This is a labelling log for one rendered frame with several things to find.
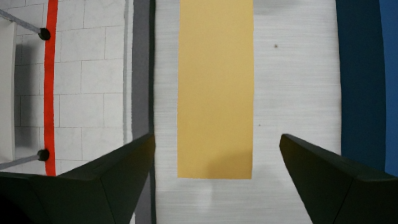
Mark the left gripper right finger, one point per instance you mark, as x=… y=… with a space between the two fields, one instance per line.
x=337 y=190

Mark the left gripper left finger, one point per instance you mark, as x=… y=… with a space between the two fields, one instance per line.
x=105 y=190

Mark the brown cardboard carton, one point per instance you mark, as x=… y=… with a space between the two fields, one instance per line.
x=215 y=111

